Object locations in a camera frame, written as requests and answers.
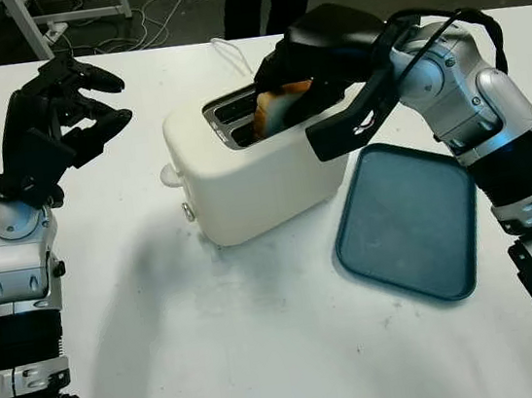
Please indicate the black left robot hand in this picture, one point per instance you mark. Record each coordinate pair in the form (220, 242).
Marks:
(16, 129)

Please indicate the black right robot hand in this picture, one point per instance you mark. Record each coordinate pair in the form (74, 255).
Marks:
(332, 28)

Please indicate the toast slice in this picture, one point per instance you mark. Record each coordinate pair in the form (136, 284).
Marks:
(266, 110)

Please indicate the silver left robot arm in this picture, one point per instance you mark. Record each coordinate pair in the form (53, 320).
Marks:
(15, 271)

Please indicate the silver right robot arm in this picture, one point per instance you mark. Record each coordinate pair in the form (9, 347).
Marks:
(503, 104)

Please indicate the white plastic container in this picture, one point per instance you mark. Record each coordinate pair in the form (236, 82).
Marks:
(254, 186)

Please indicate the dark blue plastic tray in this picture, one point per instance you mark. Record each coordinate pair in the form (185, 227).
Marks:
(407, 224)

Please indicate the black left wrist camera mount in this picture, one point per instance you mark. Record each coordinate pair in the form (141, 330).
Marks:
(45, 159)

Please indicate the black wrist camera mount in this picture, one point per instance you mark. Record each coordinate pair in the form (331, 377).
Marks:
(340, 132)
(45, 159)

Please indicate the white metal frame table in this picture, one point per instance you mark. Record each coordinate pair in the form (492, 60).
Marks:
(30, 29)

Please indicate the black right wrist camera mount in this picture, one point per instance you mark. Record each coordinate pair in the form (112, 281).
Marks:
(340, 132)

